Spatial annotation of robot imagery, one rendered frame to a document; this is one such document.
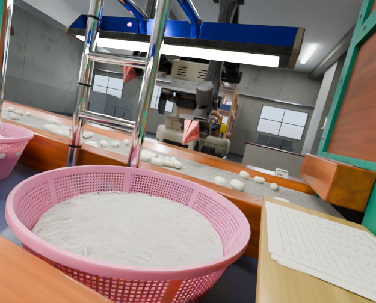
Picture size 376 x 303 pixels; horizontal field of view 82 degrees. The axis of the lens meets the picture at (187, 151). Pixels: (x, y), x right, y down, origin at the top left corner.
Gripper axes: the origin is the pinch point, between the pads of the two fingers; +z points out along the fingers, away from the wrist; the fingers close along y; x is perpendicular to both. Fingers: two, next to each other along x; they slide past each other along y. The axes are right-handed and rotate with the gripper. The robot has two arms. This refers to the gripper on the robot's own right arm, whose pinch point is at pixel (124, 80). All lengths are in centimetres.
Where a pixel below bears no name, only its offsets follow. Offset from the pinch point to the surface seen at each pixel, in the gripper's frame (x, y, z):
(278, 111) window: 664, 138, -452
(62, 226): -53, 45, 57
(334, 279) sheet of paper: -55, 71, 52
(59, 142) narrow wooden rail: -35, 21, 44
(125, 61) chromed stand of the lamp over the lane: -47, 37, 29
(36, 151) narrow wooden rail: -33, 14, 48
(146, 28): -40, 31, 11
